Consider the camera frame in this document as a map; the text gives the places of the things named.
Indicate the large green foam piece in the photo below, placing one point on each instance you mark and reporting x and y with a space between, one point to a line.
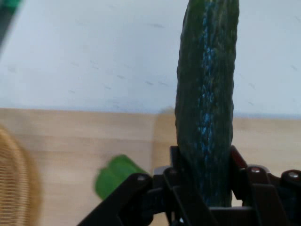
9 9

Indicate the woven wicker basket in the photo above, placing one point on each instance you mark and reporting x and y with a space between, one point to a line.
16 179

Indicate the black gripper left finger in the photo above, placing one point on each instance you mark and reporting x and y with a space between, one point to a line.
131 200

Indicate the green bell pepper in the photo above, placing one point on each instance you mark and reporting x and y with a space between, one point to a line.
113 174

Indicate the wooden cutting board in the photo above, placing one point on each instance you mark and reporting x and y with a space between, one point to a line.
70 141

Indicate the long dark green cucumber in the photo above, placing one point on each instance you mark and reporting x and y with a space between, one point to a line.
207 94

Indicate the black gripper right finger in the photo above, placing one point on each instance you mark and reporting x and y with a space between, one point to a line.
263 195

